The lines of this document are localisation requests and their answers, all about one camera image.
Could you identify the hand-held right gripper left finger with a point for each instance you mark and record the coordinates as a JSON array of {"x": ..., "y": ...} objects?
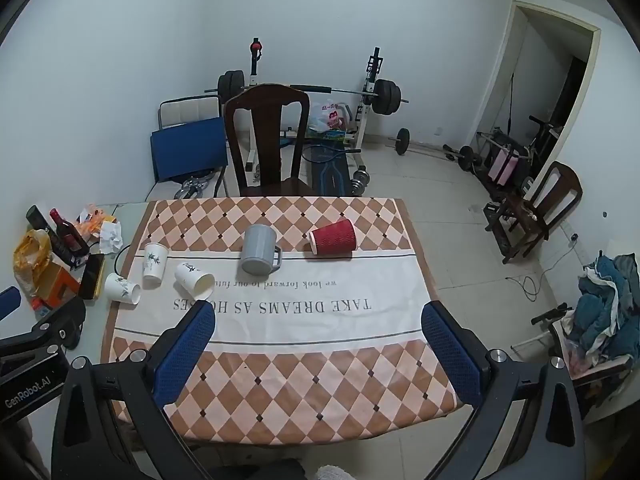
[{"x": 185, "y": 355}]

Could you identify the orange snack wrapper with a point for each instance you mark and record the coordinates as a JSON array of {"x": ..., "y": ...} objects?
[{"x": 92, "y": 225}]

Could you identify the crumpled white tissue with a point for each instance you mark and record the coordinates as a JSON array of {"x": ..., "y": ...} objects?
[{"x": 110, "y": 237}]

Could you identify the black bench pad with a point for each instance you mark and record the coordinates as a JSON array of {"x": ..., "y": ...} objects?
[{"x": 325, "y": 177}]

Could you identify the black barbell with plates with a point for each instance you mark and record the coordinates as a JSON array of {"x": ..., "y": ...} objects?
[{"x": 387, "y": 95}]

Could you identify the checkered printed tablecloth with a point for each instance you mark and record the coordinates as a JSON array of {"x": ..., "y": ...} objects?
[{"x": 300, "y": 320}]

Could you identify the orange box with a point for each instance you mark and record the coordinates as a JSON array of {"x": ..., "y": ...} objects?
[{"x": 60, "y": 282}]

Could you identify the white red plastic bag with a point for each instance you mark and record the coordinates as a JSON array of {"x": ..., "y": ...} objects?
[{"x": 330, "y": 115}]

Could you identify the white fuzzy slipper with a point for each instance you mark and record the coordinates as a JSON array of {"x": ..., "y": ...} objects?
[{"x": 332, "y": 474}]

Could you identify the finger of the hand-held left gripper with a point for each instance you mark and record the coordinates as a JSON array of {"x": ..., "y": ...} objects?
[
  {"x": 60, "y": 322},
  {"x": 7, "y": 302}
]

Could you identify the grey mug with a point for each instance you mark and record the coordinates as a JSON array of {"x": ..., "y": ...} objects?
[{"x": 257, "y": 245}]

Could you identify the red ribbed paper cup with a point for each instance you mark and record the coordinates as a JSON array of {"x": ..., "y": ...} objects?
[{"x": 335, "y": 237}]

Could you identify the dark wooden chair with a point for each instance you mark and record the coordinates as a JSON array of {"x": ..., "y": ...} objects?
[
  {"x": 267, "y": 110},
  {"x": 560, "y": 185}
]

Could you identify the black exercise machine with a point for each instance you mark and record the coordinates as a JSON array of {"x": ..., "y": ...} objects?
[{"x": 542, "y": 150}]

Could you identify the pile of clothes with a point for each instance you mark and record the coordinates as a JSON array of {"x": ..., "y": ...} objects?
[{"x": 600, "y": 310}]

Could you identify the white printed paper cup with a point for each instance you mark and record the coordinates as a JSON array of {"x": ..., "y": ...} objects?
[
  {"x": 154, "y": 265},
  {"x": 192, "y": 275},
  {"x": 120, "y": 287}
]

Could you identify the long thin barbell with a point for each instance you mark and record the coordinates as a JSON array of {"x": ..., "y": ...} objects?
[{"x": 402, "y": 141}]

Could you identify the white weight bench rack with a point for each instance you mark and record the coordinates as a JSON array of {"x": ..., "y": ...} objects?
[{"x": 370, "y": 85}]

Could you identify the yellow plastic bag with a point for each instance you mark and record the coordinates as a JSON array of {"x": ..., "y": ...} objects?
[{"x": 30, "y": 255}]

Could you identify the dark bottle with red cap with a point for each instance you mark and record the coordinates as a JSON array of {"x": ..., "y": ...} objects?
[{"x": 70, "y": 237}]

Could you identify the chrome dumbbell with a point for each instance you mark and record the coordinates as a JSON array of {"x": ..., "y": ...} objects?
[
  {"x": 360, "y": 180},
  {"x": 192, "y": 185}
]

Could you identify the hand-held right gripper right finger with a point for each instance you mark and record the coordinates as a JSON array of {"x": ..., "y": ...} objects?
[{"x": 450, "y": 355}]

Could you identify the blue folding chair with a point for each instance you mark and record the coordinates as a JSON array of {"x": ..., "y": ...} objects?
[{"x": 187, "y": 147}]

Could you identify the black phone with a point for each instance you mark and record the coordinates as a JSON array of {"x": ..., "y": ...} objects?
[{"x": 92, "y": 275}]

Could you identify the black bottle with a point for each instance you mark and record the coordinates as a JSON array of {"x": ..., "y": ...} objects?
[{"x": 37, "y": 217}]

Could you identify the folding clothes rack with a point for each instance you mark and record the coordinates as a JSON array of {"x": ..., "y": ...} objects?
[{"x": 550, "y": 314}]

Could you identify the white padded chair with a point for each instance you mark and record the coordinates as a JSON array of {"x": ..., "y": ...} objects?
[{"x": 187, "y": 110}]

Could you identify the badminton racket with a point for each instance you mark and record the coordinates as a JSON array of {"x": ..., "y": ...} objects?
[{"x": 352, "y": 150}]

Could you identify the pink bag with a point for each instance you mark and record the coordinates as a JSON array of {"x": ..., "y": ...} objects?
[{"x": 502, "y": 167}]

